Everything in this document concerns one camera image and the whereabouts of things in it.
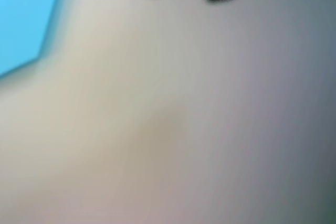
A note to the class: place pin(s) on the light blue paper square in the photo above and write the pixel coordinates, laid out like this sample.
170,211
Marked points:
23,16

